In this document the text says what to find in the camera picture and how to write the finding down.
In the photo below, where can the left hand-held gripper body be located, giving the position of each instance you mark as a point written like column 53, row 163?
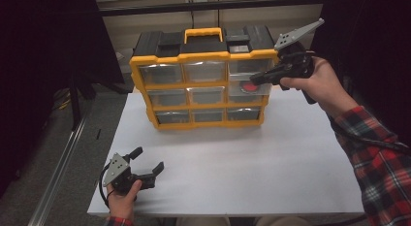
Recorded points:
column 117, row 169

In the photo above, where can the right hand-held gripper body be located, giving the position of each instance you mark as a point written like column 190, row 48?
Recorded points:
column 295, row 62

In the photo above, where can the red round container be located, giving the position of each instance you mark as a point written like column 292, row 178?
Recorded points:
column 249, row 88

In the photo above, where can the clear plastic drawer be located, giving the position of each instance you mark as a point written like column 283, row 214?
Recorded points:
column 237, row 90

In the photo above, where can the yellow black drawer organizer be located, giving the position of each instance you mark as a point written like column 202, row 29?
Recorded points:
column 206, row 47

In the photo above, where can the person's left hand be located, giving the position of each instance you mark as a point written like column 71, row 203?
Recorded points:
column 122, row 203

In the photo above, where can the person's right hand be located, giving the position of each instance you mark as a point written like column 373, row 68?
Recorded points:
column 323, row 83

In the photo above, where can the small black floor object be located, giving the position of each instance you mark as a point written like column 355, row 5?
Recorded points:
column 98, row 134

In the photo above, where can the grid of clear drawers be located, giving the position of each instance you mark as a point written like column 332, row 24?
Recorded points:
column 206, row 96

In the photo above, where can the light wooden table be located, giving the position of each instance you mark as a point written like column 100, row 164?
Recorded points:
column 136, row 90

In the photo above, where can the black metal stand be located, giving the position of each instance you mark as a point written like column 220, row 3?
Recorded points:
column 75, row 106

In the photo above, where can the black curtain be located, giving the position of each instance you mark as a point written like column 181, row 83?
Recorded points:
column 38, row 41
column 381, row 41

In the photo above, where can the black horizontal bar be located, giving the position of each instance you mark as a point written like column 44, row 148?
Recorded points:
column 161, row 7

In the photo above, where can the person's right leg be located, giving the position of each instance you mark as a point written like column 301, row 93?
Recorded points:
column 284, row 221

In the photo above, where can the aluminium rail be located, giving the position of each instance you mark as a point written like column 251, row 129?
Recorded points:
column 55, row 184

